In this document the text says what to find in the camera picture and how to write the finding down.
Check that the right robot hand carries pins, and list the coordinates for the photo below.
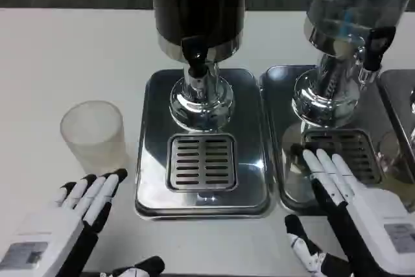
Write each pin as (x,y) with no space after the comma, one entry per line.
(373,222)

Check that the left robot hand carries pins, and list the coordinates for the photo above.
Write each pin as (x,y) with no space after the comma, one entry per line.
(48,235)

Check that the clear ribbed glass cup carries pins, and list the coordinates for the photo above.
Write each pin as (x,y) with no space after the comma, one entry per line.
(94,134)

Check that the steel drip tray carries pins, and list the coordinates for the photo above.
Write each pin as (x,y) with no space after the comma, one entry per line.
(279,95)
(152,166)

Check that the black tap of clear dispenser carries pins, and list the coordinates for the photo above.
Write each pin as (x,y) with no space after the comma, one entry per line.
(377,46)

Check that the clear drink dispenser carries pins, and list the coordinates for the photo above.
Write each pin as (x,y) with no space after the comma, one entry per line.
(343,14)

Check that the black tap of dark dispenser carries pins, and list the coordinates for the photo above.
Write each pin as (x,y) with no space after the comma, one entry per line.
(194,56)

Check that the dark drink dispenser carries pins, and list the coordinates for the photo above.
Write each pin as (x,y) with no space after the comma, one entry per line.
(197,1)

